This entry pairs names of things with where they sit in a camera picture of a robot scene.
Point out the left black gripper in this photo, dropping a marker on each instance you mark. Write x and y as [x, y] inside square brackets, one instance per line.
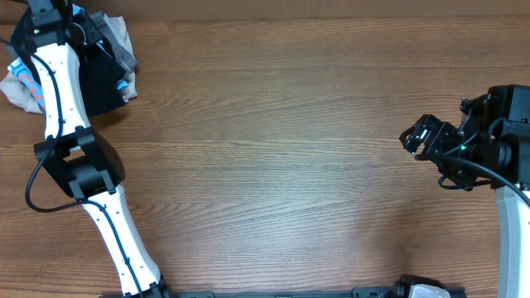
[91, 35]

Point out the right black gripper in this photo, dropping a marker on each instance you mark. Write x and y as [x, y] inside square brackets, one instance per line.
[433, 138]

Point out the black t-shirt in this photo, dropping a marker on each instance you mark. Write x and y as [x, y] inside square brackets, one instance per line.
[36, 29]

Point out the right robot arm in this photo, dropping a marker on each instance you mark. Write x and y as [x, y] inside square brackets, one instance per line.
[490, 147]

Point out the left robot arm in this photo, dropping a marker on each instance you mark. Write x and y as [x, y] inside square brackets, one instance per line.
[89, 170]

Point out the grey folded garment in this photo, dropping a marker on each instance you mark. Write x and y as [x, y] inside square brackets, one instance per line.
[61, 60]

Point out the light blue printed t-shirt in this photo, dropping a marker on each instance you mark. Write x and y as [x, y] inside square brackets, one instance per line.
[106, 67]

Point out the beige folded garment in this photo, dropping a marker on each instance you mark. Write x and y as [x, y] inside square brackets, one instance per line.
[22, 90]

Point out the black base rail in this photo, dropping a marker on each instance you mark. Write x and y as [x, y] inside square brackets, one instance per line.
[357, 292]

